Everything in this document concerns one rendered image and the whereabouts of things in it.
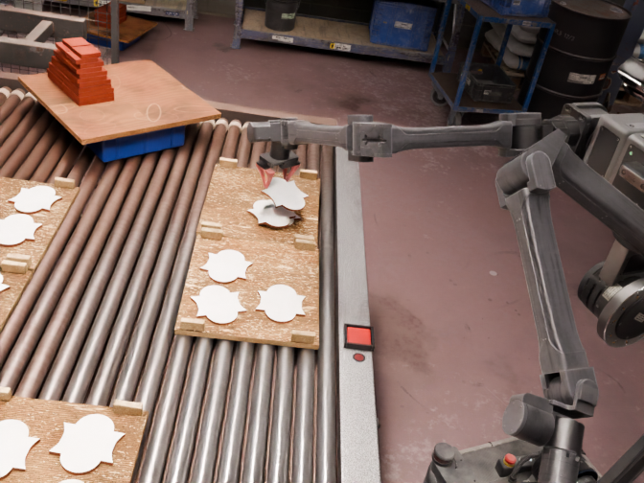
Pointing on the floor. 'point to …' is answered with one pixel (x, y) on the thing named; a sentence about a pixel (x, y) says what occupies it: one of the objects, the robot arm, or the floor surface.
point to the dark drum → (575, 55)
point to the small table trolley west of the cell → (450, 90)
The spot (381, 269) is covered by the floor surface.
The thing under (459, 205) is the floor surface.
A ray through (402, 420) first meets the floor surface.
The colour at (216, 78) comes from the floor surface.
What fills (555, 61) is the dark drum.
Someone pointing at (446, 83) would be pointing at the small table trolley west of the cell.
